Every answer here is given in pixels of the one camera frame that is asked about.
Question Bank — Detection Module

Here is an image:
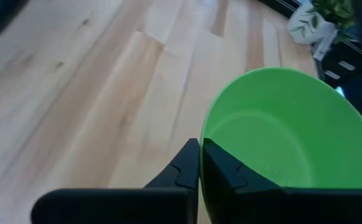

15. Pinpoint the black drawer cabinet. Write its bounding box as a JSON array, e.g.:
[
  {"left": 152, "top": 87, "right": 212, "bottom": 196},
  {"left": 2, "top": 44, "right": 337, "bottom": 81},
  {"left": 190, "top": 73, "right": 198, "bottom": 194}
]
[{"left": 320, "top": 40, "right": 362, "bottom": 90}]

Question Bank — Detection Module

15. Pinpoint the green plastic bowl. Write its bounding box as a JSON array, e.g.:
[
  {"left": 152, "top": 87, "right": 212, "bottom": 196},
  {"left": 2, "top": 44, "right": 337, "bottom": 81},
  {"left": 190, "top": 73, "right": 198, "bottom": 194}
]
[{"left": 199, "top": 67, "right": 362, "bottom": 218}]

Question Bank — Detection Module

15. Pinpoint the green plant in white pot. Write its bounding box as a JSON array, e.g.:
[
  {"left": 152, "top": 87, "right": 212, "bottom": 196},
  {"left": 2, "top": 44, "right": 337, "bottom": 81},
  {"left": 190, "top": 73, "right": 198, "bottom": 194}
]
[{"left": 287, "top": 0, "right": 361, "bottom": 46}]

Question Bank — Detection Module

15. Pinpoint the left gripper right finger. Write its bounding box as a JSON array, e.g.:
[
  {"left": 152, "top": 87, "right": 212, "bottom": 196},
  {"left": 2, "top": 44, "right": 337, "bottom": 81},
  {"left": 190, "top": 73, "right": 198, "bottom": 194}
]
[{"left": 200, "top": 137, "right": 362, "bottom": 224}]

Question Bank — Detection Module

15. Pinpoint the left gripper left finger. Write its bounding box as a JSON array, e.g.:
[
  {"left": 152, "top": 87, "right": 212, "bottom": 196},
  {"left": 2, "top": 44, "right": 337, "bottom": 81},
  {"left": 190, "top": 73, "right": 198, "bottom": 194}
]
[{"left": 30, "top": 138, "right": 201, "bottom": 224}]

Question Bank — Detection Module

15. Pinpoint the white frame bracket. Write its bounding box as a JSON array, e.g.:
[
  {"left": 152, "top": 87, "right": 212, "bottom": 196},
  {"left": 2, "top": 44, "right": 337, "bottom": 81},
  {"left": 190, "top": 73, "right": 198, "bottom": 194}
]
[{"left": 312, "top": 30, "right": 338, "bottom": 62}]

